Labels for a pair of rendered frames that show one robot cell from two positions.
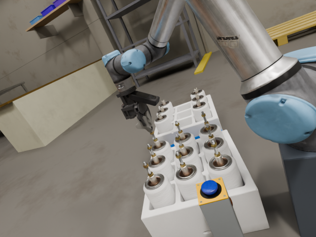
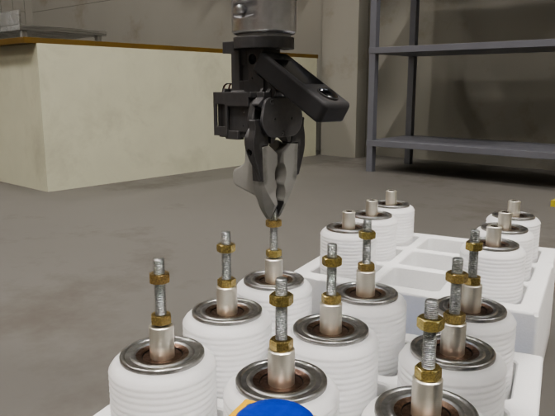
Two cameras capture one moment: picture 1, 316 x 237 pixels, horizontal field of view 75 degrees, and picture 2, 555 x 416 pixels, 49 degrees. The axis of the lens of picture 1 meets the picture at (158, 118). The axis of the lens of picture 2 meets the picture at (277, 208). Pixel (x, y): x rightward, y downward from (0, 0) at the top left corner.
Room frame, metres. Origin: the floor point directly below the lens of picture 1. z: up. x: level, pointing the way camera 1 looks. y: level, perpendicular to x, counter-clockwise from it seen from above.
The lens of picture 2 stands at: (0.13, -0.10, 0.49)
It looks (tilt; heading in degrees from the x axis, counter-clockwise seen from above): 11 degrees down; 12
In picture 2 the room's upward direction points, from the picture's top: straight up
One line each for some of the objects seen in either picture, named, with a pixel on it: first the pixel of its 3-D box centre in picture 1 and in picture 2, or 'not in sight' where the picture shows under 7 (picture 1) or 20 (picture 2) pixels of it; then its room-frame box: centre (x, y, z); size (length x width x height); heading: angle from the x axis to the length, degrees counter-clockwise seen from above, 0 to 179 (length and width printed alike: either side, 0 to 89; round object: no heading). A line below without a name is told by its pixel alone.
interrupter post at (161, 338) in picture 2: (153, 178); (162, 342); (0.61, 0.10, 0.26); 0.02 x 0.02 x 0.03
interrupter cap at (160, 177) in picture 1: (154, 181); (162, 355); (0.61, 0.10, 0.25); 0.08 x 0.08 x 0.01
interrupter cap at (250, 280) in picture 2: (158, 146); (273, 280); (0.83, 0.05, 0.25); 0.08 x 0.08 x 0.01
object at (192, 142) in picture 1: (189, 154); (362, 366); (0.81, -0.06, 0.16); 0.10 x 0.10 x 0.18
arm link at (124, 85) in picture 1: (124, 84); (262, 19); (0.84, 0.06, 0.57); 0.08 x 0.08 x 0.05
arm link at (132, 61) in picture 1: (133, 60); not in sight; (0.77, -0.01, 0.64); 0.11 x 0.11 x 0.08; 33
